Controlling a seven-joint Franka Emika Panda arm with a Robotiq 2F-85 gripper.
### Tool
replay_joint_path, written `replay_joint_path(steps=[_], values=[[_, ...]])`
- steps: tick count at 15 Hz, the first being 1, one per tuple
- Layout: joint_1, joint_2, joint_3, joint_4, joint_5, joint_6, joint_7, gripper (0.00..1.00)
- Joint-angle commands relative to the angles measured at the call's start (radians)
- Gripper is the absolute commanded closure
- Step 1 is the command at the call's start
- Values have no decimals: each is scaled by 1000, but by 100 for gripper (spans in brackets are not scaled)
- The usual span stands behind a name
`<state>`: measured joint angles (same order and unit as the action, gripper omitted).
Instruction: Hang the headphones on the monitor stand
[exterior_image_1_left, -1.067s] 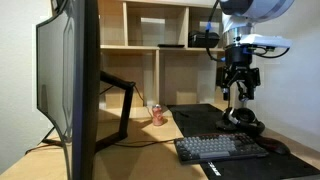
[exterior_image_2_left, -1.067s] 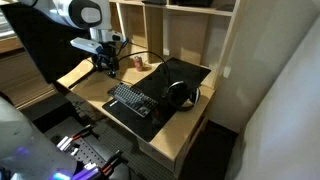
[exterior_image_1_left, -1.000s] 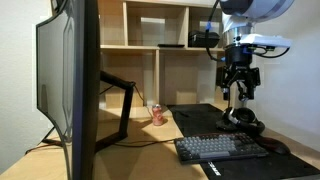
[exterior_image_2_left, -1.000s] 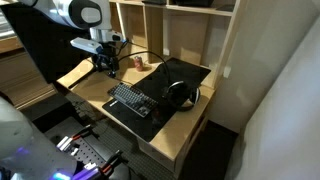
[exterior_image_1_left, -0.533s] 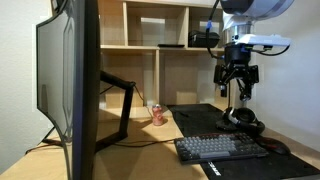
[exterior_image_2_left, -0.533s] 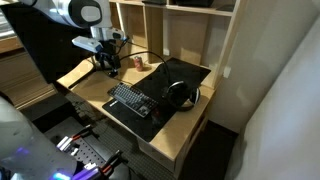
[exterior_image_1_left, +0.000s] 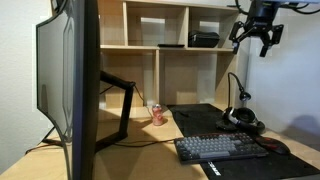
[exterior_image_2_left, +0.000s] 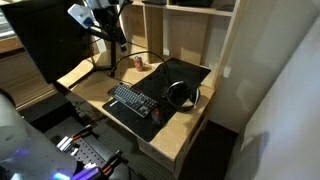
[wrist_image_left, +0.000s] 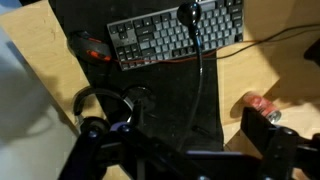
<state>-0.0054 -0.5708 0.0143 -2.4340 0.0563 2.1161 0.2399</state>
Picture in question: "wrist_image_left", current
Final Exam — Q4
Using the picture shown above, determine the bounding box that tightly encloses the black thin cable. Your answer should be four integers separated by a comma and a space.
214, 22, 320, 61

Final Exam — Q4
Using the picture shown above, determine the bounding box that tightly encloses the red thin cable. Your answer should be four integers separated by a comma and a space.
109, 29, 320, 66

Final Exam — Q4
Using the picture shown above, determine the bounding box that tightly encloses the black gooseneck desk lamp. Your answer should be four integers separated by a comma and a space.
174, 1, 205, 153

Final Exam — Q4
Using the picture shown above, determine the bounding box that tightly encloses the black and red mouse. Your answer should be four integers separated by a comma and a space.
68, 29, 113, 65

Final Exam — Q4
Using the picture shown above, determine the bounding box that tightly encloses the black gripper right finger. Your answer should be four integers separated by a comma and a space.
240, 106, 320, 180

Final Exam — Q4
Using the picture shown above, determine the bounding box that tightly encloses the black monitor stand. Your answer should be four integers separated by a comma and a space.
303, 37, 320, 69

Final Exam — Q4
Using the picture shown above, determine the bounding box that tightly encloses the red soda can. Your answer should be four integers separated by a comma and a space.
241, 91, 283, 125

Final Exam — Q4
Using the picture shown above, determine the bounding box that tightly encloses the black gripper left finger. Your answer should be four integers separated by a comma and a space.
58, 115, 162, 180

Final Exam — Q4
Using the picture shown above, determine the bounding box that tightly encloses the black desk mat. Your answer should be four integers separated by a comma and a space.
48, 0, 225, 153

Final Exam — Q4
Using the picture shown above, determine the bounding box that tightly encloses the grey mechanical keyboard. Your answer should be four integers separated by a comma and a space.
106, 0, 245, 72

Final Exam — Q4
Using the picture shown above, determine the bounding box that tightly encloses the black over-ear headphones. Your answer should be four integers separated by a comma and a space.
72, 84, 158, 134

